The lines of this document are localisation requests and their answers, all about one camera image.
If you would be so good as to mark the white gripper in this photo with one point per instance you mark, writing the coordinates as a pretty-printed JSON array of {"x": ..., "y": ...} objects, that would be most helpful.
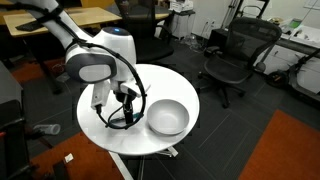
[{"x": 129, "y": 87}]

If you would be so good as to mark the black mesh office chair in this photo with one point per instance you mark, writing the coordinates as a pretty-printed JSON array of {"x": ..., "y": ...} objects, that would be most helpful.
[{"x": 247, "y": 38}]

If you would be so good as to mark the white cabinet with papers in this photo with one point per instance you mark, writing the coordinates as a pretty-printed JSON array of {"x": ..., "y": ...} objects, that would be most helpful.
[{"x": 182, "y": 17}]

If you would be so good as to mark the wooden desk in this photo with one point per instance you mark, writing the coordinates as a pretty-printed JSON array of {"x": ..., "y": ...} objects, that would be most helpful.
[{"x": 83, "y": 17}]

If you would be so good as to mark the black office chair at desk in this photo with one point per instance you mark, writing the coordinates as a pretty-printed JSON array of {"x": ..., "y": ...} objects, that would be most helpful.
[{"x": 152, "y": 41}]

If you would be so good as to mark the black electric scooter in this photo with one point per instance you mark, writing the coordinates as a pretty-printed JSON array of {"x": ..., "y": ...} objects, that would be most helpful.
[{"x": 281, "y": 78}]

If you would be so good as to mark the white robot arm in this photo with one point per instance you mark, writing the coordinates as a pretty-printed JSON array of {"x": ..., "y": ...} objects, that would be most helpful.
[{"x": 106, "y": 60}]

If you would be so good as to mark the black cabinet at left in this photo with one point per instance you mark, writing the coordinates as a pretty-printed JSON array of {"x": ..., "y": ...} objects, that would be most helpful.
[{"x": 15, "y": 163}]

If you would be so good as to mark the white ceramic bowl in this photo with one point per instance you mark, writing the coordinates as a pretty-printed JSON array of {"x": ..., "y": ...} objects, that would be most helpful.
[{"x": 167, "y": 117}]

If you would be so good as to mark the round white table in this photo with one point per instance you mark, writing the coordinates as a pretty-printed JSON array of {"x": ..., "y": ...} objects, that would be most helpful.
[{"x": 139, "y": 139}]

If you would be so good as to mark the black keyboard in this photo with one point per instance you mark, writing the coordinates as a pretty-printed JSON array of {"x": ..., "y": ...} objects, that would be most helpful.
[{"x": 30, "y": 26}]

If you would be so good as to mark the teal black marker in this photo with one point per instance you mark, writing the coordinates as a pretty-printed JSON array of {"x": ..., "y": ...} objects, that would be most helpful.
[{"x": 123, "y": 119}]

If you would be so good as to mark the clear plastic cup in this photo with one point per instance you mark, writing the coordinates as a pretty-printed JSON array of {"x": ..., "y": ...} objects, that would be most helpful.
[{"x": 48, "y": 129}]

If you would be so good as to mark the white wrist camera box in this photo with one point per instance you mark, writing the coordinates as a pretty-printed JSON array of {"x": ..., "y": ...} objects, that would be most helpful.
[{"x": 100, "y": 94}]

